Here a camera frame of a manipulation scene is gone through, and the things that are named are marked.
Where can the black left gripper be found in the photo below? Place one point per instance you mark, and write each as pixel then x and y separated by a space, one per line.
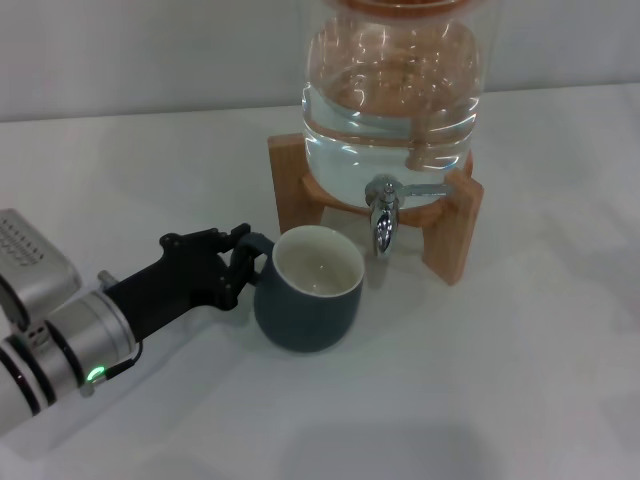
pixel 175 280

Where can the dark teal ceramic mug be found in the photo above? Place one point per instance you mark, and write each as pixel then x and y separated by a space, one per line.
pixel 310 310

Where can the chrome dispenser faucet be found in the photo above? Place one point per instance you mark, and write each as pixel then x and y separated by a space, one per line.
pixel 384 230

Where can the wooden dispenser stand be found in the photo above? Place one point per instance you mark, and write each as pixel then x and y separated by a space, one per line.
pixel 290 190

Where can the glass water dispenser jar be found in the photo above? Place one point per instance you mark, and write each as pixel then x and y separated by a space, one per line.
pixel 390 125

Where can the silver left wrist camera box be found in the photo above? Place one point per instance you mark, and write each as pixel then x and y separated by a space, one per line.
pixel 35 260

